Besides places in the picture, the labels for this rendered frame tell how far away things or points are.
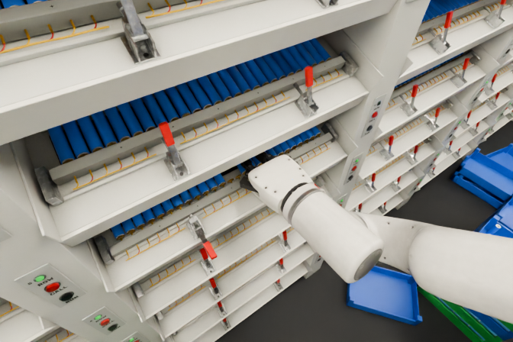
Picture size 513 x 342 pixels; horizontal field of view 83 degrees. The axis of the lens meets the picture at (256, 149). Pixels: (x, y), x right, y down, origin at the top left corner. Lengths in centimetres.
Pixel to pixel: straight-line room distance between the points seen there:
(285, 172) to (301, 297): 104
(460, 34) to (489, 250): 69
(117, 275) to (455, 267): 54
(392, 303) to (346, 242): 119
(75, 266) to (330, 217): 39
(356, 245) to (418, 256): 8
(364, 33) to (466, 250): 42
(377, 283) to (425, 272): 123
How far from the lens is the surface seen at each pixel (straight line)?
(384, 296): 164
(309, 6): 45
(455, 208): 208
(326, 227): 48
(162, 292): 82
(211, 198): 63
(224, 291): 101
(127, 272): 64
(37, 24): 37
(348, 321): 156
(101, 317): 70
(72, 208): 48
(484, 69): 134
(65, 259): 51
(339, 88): 64
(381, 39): 63
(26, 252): 48
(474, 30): 105
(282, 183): 55
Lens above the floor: 146
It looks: 47 degrees down
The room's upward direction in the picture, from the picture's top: straight up
